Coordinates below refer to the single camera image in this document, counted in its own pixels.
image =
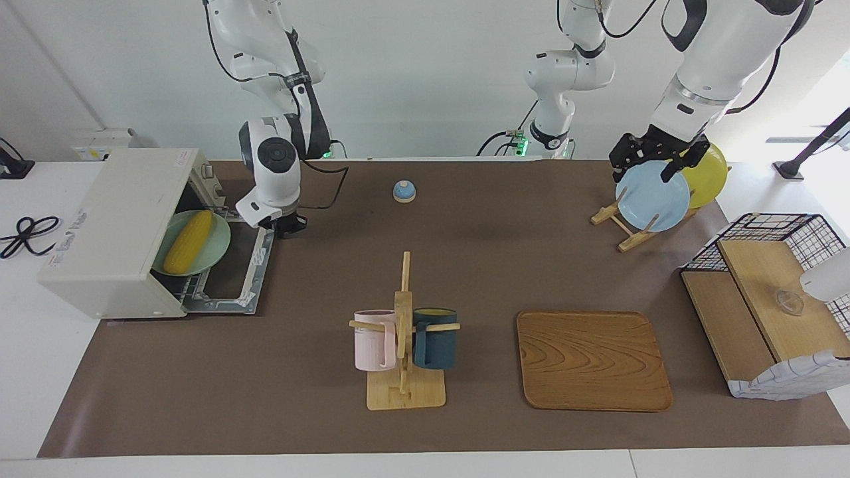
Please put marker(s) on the white checkered cloth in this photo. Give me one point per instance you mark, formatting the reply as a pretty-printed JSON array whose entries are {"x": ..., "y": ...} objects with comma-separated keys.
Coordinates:
[{"x": 797, "y": 378}]

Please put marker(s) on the toaster oven glass door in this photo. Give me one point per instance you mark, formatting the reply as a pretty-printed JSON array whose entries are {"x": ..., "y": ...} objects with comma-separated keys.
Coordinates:
[{"x": 254, "y": 292}]

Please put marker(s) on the yellow corn cob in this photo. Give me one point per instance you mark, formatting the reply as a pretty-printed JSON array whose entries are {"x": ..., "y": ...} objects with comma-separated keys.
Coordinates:
[{"x": 188, "y": 242}]

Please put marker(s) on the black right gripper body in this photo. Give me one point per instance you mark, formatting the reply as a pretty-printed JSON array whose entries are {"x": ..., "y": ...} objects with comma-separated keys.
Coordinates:
[{"x": 289, "y": 226}]

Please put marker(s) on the yellow plate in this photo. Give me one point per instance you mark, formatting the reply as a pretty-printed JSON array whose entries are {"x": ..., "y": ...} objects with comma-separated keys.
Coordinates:
[{"x": 710, "y": 179}]

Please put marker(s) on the brown table mat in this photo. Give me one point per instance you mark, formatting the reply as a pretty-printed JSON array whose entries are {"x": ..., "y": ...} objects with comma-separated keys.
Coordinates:
[{"x": 265, "y": 372}]

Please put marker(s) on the black desk clamp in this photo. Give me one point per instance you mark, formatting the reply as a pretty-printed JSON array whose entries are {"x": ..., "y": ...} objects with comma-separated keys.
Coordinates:
[{"x": 13, "y": 167}]

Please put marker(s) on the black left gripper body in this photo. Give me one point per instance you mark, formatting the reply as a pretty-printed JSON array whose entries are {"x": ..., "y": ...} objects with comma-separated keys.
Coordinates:
[{"x": 667, "y": 145}]

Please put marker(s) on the light blue plate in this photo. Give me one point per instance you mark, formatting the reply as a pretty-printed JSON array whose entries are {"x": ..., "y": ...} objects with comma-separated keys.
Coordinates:
[{"x": 647, "y": 202}]

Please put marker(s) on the black angled stand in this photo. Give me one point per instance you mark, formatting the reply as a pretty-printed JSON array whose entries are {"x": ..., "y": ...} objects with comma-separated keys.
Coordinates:
[{"x": 790, "y": 169}]

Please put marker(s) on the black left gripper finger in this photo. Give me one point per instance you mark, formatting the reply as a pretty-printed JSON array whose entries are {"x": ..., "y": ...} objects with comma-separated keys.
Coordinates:
[
  {"x": 684, "y": 166},
  {"x": 620, "y": 158}
]

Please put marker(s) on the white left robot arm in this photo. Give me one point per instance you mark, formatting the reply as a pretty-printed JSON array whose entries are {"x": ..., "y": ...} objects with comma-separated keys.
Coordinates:
[{"x": 724, "y": 53}]

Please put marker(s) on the dark blue mug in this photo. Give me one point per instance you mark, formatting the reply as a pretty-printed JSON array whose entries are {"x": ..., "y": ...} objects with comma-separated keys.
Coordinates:
[{"x": 438, "y": 345}]

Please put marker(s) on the brown wooden tray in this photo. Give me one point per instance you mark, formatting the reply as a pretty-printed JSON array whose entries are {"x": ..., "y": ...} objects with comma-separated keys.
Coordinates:
[{"x": 591, "y": 358}]

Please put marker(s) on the white wall box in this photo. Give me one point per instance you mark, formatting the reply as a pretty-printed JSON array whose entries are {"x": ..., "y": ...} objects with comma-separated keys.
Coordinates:
[{"x": 99, "y": 143}]

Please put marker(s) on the wooden plate rack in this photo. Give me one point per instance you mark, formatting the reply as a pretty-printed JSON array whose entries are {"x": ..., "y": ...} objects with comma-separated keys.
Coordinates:
[{"x": 634, "y": 240}]

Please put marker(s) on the white toaster oven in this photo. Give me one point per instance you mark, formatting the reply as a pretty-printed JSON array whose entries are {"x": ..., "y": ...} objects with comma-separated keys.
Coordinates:
[{"x": 113, "y": 226}]

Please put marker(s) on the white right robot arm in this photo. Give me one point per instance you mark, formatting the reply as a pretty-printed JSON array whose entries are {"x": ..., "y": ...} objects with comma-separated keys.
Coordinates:
[{"x": 277, "y": 172}]

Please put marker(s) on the mint green plate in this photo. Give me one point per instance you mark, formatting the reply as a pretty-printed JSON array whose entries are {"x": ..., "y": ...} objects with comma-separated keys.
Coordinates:
[{"x": 216, "y": 249}]

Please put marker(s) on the small clear glass object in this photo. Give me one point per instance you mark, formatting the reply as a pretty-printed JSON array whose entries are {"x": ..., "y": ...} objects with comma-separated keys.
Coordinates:
[{"x": 789, "y": 302}]

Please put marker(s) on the pink mug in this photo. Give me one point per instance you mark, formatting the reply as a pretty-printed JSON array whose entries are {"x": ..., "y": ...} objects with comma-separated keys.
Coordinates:
[{"x": 372, "y": 342}]

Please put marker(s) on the wooden mug rack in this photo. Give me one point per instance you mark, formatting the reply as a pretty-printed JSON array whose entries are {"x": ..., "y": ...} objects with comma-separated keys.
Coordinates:
[{"x": 425, "y": 393}]

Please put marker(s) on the white rounded object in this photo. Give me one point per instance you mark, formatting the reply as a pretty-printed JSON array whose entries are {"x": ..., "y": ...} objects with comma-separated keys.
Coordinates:
[{"x": 830, "y": 279}]

